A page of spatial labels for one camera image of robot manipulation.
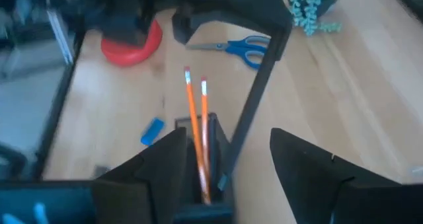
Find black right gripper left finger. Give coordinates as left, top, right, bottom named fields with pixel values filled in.
left=94, top=128, right=190, bottom=224

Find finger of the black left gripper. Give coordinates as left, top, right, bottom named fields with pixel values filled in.
left=260, top=17, right=294, bottom=61
left=171, top=9, right=204, bottom=46

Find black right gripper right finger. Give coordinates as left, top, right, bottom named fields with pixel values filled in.
left=269, top=128, right=423, bottom=224

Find blue-handled scissors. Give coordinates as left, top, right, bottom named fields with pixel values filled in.
left=184, top=35, right=272, bottom=70

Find blue eraser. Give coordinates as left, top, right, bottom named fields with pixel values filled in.
left=140, top=117, right=166, bottom=146

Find orange pencil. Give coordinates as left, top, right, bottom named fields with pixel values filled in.
left=200, top=77, right=212, bottom=185
left=184, top=66, right=212, bottom=205

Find black pen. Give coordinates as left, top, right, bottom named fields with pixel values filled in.
left=216, top=28, right=288, bottom=192

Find black mesh desk organizer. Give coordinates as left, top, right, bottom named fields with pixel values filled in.
left=173, top=113, right=236, bottom=224

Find small potted succulent plant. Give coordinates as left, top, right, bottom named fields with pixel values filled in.
left=286, top=0, right=348, bottom=37

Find red desk lamp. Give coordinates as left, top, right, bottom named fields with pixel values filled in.
left=100, top=19, right=163, bottom=68

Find black aluminium table frame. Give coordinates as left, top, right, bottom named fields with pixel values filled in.
left=34, top=0, right=423, bottom=181

